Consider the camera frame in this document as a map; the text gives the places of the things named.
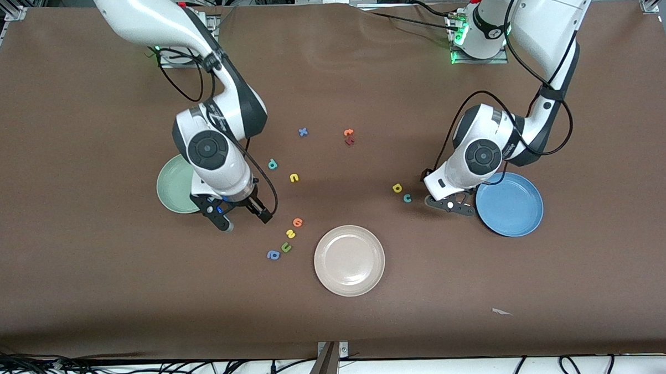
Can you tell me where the black cable on table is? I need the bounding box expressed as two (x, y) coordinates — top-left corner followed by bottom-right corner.
(368, 8), (452, 29)
(411, 0), (460, 20)

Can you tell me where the aluminium table edge bracket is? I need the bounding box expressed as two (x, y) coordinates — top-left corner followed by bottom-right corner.
(301, 340), (351, 374)

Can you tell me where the brown table cover sheet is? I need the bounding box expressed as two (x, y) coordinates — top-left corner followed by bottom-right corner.
(0, 0), (666, 374)

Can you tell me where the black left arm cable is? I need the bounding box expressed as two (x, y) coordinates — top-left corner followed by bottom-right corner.
(427, 0), (576, 176)

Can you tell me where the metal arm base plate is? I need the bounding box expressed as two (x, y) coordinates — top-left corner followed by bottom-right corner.
(157, 45), (208, 68)
(449, 12), (509, 66)

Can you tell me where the thick black floor cable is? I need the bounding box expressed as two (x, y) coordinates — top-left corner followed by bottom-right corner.
(0, 351), (69, 374)

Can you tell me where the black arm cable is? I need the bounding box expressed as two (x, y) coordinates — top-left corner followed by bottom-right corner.
(427, 0), (576, 176)
(154, 43), (280, 221)

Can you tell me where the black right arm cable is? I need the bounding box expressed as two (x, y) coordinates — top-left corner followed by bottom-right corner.
(154, 43), (280, 221)

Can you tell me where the beige plate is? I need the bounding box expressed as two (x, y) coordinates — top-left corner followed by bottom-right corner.
(313, 224), (386, 298)

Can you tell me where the blue plate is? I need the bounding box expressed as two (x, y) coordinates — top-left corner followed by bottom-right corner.
(473, 171), (545, 239)

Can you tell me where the green plate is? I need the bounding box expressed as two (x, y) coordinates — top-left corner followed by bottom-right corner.
(155, 154), (203, 215)

